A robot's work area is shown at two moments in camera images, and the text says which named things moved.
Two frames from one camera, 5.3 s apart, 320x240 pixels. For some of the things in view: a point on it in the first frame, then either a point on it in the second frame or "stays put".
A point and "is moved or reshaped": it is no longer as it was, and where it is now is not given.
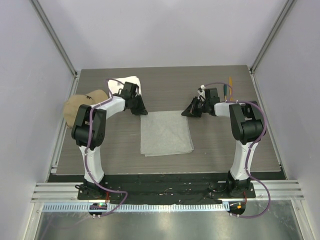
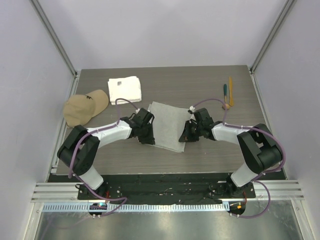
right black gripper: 191,111 to 186,136
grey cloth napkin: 164,133 is moved or reshaped
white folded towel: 114,86 stays put
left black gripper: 141,109 to 150,139
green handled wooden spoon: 225,86 stays put
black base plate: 148,189 stays put
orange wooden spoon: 230,84 stays put
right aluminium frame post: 289,4 stays put
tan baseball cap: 71,106 stays put
